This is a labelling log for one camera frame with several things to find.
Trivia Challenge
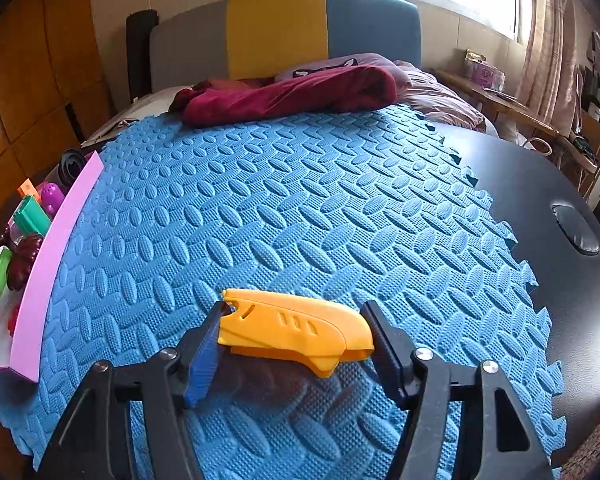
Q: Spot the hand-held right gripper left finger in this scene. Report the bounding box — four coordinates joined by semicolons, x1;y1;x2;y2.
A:
35;301;226;480

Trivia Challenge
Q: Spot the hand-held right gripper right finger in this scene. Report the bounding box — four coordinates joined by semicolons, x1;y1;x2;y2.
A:
361;301;554;480

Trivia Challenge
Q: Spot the orange shell toy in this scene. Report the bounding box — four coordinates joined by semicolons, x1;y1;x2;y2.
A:
217;288;376;379

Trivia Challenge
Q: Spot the pink cardboard box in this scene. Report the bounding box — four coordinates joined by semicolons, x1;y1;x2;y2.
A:
0;152;104;384

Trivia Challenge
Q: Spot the dark red toy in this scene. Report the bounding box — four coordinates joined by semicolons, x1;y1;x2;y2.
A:
6;234;44;292

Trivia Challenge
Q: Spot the magenta dotted toy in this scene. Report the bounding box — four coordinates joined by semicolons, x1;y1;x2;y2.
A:
39;182;64;217

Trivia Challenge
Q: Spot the dark green toy piece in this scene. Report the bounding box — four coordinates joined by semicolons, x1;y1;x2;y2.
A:
11;195;52;237

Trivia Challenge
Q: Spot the blue foam mat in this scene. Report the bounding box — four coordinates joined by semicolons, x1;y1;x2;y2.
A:
0;102;569;480

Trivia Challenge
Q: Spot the black round cushion plug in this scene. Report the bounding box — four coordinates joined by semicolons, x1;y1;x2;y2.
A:
551;203;600;257

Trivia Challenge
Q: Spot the pink blanket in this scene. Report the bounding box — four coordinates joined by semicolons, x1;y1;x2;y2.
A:
394;59;487;129

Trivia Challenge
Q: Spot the white bag with papers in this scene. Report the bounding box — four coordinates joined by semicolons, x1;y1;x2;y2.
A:
84;85;182;147

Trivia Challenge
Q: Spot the dark red cloth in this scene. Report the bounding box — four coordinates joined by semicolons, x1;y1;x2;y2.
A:
169;64;399;129

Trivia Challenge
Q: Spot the wooden desk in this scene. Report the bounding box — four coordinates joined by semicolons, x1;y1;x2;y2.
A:
431;66;599;172

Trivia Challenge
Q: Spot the folding chair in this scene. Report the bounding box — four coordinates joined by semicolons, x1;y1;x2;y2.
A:
574;109;600;197

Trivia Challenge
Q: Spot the purple cat print pillow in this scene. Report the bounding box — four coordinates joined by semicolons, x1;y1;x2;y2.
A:
274;53;412;92

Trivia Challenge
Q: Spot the purple box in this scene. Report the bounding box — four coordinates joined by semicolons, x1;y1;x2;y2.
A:
464;49;507;87

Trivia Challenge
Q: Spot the black rolled mat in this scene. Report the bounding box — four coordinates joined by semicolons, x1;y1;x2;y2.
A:
126;9;160;104

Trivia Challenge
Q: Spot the grey yellow blue headboard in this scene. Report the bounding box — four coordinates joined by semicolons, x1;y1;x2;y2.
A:
149;0;424;95

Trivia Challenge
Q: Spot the wooden wardrobe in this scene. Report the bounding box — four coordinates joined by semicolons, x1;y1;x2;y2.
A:
0;0;131;191

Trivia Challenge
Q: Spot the pink patterned curtain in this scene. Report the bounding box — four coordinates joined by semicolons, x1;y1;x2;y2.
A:
521;0;582;127

